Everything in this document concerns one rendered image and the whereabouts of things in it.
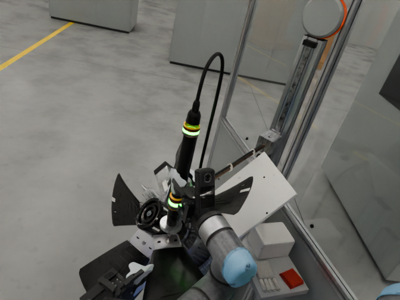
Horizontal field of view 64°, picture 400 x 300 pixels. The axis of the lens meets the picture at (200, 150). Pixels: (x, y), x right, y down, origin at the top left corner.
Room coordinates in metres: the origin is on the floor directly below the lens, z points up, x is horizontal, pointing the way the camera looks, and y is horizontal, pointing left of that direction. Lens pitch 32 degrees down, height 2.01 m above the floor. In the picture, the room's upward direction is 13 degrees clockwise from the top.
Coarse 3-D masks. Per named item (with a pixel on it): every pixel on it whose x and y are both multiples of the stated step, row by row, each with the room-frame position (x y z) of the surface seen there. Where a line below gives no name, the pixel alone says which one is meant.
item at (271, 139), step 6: (264, 132) 1.28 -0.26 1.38; (270, 132) 1.30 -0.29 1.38; (276, 132) 1.30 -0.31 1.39; (258, 138) 1.24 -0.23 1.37; (264, 138) 1.23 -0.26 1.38; (270, 138) 1.24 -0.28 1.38; (276, 138) 1.25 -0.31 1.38; (258, 144) 1.24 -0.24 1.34; (264, 144) 1.23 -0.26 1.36; (270, 144) 1.21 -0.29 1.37; (276, 144) 1.25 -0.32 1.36; (264, 150) 1.22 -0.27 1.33; (270, 150) 1.21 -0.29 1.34
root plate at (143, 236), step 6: (138, 234) 0.78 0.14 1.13; (144, 234) 0.79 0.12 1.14; (132, 240) 0.77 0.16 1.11; (138, 240) 0.77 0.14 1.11; (144, 240) 0.77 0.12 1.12; (150, 240) 0.78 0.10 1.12; (138, 246) 0.76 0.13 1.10; (144, 246) 0.76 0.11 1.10; (150, 246) 0.76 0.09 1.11; (144, 252) 0.75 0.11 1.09; (150, 252) 0.75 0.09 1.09
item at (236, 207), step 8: (240, 184) 0.86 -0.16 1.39; (248, 184) 0.83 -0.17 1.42; (224, 192) 0.84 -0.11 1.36; (232, 192) 0.80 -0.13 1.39; (240, 192) 0.78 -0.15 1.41; (248, 192) 0.77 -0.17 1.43; (216, 200) 0.78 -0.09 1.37; (224, 200) 0.76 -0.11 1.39; (232, 200) 0.75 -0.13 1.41; (240, 200) 0.73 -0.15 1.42; (216, 208) 0.72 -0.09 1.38; (224, 208) 0.71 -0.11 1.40; (232, 208) 0.70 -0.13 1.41
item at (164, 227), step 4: (180, 212) 0.75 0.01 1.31; (164, 216) 0.76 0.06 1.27; (160, 220) 0.74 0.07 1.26; (164, 220) 0.74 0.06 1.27; (180, 220) 0.75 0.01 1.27; (160, 224) 0.72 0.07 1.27; (164, 224) 0.72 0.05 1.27; (176, 224) 0.73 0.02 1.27; (180, 224) 0.74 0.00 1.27; (164, 228) 0.71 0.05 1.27; (168, 228) 0.71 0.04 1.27; (172, 228) 0.71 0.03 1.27; (176, 228) 0.72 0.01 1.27; (180, 228) 0.72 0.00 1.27; (168, 232) 0.70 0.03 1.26; (172, 232) 0.70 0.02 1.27; (176, 232) 0.71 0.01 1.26
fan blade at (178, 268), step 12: (156, 252) 0.68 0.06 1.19; (168, 252) 0.69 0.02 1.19; (180, 252) 0.70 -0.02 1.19; (156, 264) 0.64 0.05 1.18; (168, 264) 0.64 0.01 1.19; (180, 264) 0.65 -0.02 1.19; (192, 264) 0.66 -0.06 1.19; (156, 276) 0.60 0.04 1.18; (168, 276) 0.60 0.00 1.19; (180, 276) 0.61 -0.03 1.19; (192, 276) 0.62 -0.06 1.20; (156, 288) 0.57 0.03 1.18; (168, 288) 0.57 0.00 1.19; (180, 288) 0.57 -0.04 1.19
